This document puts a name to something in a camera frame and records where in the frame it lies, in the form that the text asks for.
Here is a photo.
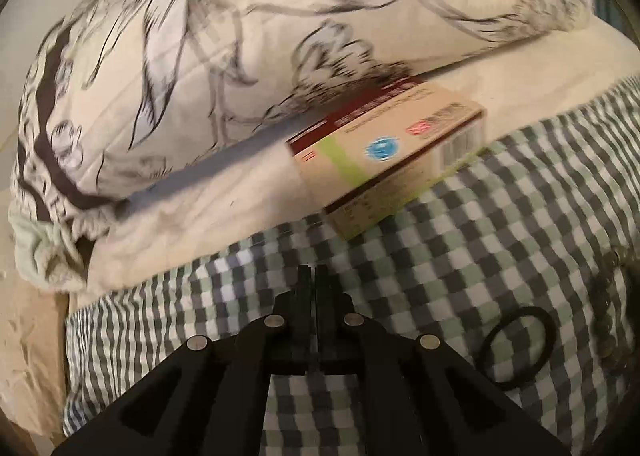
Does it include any floral printed quilt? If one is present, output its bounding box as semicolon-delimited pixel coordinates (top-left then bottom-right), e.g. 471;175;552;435
10;0;596;231

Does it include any thin black hair tie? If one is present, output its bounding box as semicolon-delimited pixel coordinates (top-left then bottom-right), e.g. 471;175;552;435
477;307;557;391

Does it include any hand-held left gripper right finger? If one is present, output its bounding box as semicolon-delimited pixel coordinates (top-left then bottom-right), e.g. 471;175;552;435
317;266;571;456

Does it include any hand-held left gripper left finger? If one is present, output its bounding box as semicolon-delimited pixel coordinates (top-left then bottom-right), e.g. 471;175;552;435
50;266;317;456

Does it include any checkered grey white cloth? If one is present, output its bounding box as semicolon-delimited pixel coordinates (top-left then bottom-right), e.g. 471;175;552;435
62;78;640;456

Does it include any pale green towel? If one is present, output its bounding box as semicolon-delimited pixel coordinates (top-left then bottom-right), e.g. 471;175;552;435
10;216;96;291

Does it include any beige medicine box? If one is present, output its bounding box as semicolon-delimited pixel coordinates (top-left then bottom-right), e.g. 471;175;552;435
285;80;488;241

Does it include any dark bead bracelet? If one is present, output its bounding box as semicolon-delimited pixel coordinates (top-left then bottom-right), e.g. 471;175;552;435
590;246;636;377

